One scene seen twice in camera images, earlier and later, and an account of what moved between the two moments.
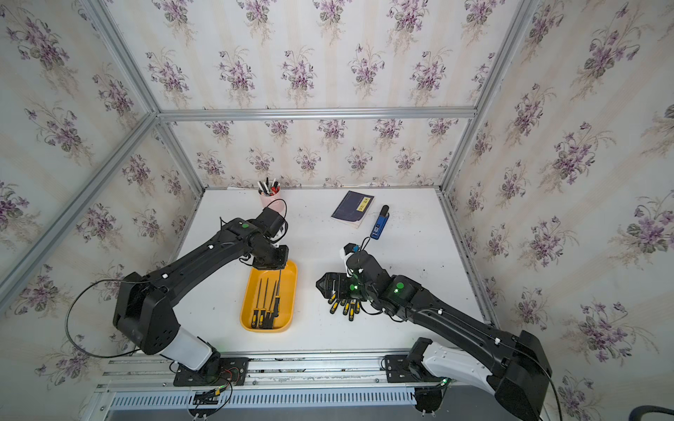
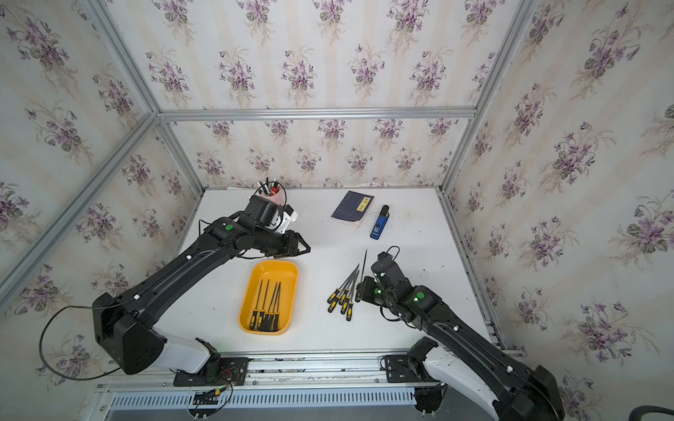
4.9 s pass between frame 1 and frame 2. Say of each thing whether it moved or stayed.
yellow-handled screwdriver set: stayed
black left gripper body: moved
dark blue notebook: stayed
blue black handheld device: stayed
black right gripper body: moved
